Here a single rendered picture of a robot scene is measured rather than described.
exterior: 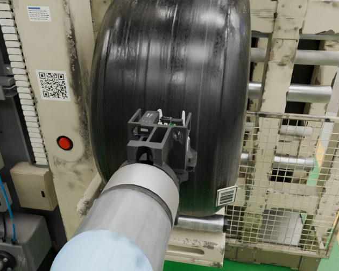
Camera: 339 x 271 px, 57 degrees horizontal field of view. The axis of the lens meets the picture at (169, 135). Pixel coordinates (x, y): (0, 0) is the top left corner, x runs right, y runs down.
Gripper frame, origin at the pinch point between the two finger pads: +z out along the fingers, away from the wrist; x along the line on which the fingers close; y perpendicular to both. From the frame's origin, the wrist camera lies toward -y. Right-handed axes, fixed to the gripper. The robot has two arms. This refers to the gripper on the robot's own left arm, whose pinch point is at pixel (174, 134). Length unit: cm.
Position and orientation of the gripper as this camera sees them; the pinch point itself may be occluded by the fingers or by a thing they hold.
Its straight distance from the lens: 51.5
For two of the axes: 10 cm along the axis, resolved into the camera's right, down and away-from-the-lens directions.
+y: 0.2, -9.1, -4.1
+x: -9.8, -0.9, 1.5
